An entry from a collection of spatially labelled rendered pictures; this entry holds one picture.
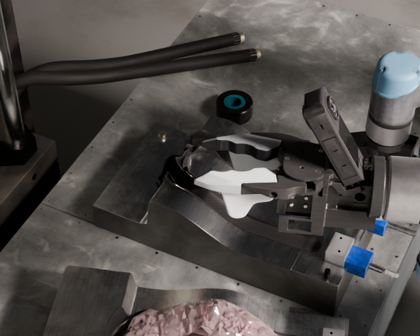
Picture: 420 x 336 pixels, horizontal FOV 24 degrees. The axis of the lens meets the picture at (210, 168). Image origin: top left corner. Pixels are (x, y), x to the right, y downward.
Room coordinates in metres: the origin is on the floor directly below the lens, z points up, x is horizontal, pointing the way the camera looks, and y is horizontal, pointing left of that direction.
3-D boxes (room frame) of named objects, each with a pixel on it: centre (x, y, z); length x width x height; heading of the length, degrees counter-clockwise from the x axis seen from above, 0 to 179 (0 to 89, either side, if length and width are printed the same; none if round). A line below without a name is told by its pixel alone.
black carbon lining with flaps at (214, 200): (1.25, -0.06, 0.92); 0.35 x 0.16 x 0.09; 64
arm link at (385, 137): (1.20, -0.30, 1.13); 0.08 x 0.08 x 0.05
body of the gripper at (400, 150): (1.19, -0.31, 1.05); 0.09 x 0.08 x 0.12; 64
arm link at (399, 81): (1.20, -0.30, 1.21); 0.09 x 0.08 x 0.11; 111
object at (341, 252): (1.09, -0.27, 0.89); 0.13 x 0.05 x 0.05; 64
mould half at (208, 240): (1.26, -0.06, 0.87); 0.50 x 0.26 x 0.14; 64
